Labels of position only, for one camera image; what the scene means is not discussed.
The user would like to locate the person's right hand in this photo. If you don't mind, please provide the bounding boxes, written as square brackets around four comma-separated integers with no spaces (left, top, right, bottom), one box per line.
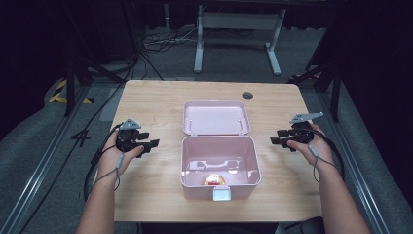
[286,123,335,174]

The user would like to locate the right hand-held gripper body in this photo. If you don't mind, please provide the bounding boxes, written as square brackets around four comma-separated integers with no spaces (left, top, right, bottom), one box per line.
[289,111,325,144]

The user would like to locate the white metal table frame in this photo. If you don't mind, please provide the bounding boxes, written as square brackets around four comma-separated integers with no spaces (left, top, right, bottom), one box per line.
[193,4,287,77]

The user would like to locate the grey right wrist strap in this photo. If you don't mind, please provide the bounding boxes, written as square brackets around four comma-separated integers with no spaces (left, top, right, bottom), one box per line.
[307,143,339,183]

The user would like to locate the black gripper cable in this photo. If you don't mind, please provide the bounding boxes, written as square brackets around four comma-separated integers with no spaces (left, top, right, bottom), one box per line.
[300,127,346,181]
[83,123,123,203]

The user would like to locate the aluminium floor rail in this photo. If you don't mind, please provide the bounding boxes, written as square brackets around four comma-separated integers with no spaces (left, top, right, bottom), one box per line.
[315,91,393,234]
[0,85,93,234]

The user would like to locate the small yellow and red toy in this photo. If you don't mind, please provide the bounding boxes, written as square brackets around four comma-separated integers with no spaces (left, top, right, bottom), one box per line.
[203,174,225,187]

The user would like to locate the grey wrist strap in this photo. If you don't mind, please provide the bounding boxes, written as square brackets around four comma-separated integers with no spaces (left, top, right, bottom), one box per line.
[307,143,339,183]
[92,152,127,193]

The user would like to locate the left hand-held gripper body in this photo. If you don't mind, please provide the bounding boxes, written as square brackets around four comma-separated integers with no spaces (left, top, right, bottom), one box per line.
[115,118,144,153]

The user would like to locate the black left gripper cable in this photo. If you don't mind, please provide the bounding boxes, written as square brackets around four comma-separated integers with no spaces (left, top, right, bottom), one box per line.
[83,123,123,203]

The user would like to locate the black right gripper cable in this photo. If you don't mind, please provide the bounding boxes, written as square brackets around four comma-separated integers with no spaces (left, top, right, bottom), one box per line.
[300,127,346,181]

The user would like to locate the yellow and black floor tape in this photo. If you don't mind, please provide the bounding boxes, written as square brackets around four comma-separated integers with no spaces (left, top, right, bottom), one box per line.
[48,79,95,105]

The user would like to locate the grey left wrist strap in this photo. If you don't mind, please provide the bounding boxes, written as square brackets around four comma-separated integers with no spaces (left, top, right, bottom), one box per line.
[92,152,127,193]

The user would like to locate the black metal stand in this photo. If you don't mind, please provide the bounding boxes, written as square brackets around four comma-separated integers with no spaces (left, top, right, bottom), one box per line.
[287,59,346,124]

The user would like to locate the person's left hand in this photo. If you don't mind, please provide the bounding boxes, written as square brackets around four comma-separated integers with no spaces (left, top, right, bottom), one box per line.
[96,129,146,187]

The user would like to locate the bundle of floor cables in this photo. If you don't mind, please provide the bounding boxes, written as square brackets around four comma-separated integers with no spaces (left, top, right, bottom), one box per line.
[141,24,200,54]

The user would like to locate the pink storage box with lid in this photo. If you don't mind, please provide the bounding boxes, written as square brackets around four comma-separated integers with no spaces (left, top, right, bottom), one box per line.
[179,99,262,203]

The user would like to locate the black tripod stand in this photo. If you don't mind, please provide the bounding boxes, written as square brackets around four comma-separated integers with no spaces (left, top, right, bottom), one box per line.
[61,0,166,119]

